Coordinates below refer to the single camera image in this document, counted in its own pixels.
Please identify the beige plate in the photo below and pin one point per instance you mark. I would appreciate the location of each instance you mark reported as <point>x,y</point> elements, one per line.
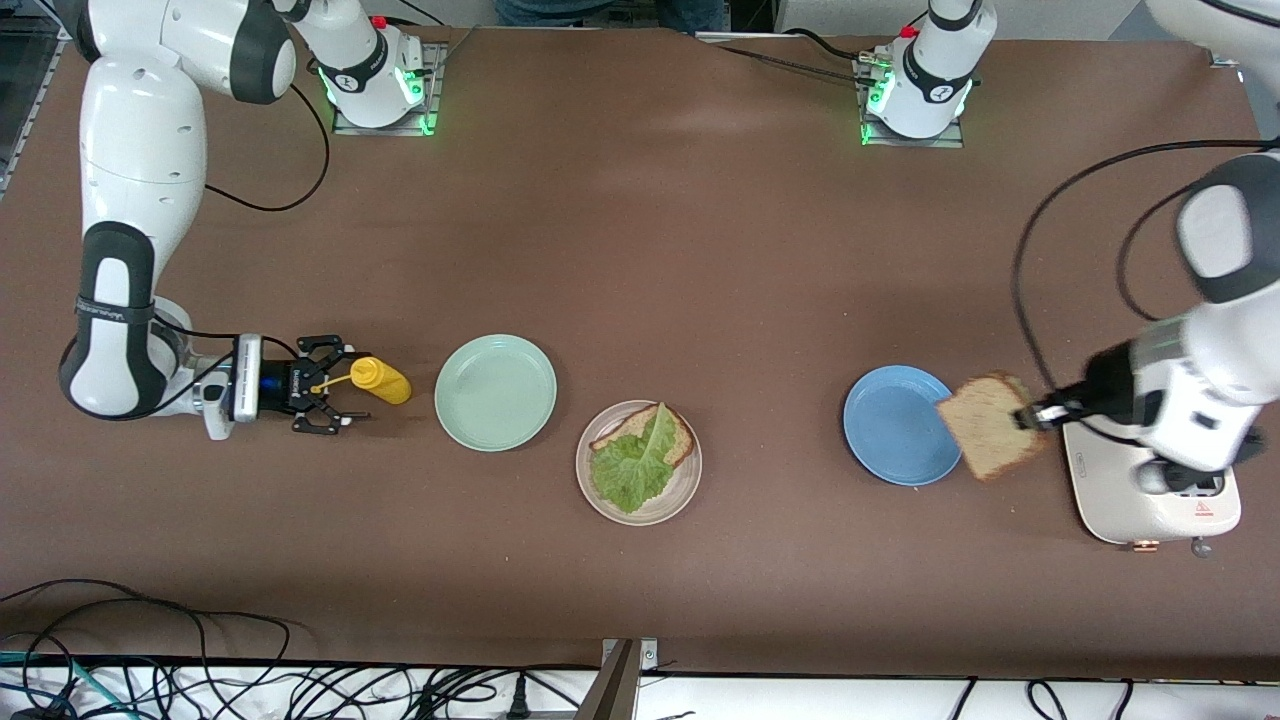
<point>680,495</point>

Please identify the yellow mustard squeeze bottle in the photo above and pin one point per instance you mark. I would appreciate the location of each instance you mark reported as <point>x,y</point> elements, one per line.
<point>385,382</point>

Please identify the white toaster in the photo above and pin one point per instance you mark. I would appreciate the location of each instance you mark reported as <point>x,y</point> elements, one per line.
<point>1110,500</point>

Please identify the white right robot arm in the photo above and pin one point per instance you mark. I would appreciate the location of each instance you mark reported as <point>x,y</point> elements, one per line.
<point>140,150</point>

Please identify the person in blue jeans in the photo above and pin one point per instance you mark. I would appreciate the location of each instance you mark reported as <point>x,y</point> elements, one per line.
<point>690,10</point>

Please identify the black power plug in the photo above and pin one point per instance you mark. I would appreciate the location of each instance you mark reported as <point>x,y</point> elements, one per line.
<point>518,697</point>

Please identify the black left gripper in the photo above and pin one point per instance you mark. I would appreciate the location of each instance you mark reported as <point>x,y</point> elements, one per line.
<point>1108,388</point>

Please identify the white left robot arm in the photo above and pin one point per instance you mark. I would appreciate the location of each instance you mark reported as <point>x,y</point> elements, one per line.
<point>1230,330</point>

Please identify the grey metal camera post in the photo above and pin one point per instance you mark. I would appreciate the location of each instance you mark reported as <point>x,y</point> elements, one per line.
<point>620,680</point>

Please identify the mint green plate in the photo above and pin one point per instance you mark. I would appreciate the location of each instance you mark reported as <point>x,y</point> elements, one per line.
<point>495,392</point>

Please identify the green lettuce leaf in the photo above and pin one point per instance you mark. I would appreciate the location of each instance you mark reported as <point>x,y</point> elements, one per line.
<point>630,475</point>

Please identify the grey metal side rack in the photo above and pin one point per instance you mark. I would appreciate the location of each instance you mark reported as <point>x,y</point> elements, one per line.
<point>25,95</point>

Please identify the brown crust bread slice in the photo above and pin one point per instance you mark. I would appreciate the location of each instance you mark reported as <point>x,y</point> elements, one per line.
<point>682,440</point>
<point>985,430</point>

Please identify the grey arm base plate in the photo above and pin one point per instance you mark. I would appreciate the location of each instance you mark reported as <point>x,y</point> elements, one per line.
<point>428,127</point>
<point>955,137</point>

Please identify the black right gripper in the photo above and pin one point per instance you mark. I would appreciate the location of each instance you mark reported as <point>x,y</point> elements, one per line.
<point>297,385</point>

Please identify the aluminium corner bracket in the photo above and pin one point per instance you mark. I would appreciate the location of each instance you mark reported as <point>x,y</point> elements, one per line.
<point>1222,60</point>

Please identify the blue plate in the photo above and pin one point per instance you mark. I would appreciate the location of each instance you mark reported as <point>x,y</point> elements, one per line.
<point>895,420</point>

